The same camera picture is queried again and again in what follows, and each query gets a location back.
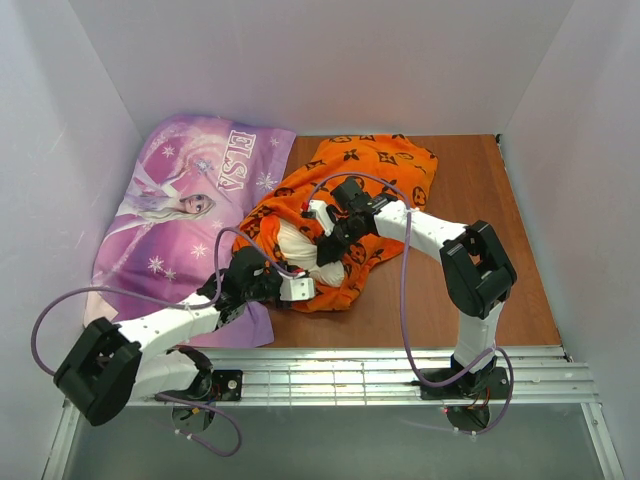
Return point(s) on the purple Elsa printed cloth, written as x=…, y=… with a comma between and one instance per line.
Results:
x=194, y=176

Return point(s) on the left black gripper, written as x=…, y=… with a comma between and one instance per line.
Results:
x=273, y=286

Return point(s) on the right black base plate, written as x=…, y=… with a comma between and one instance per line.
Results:
x=493, y=385

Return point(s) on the cream white pillow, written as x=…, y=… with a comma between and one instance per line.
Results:
x=300, y=251

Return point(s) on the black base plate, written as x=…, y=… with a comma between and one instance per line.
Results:
x=493, y=385
x=226, y=385

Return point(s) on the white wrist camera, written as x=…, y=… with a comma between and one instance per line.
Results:
x=297, y=286
x=322, y=213

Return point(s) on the orange black patterned pillowcase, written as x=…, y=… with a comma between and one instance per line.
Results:
x=378, y=159

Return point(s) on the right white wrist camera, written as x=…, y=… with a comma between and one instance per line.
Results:
x=322, y=213

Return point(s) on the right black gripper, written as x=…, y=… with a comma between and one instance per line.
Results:
x=335, y=238

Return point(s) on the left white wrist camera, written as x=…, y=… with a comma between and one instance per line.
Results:
x=297, y=286

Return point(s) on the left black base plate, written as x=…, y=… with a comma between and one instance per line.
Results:
x=226, y=385

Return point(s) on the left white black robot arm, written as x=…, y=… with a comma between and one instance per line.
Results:
x=103, y=369

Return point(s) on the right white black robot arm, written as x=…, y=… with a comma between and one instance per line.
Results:
x=478, y=273

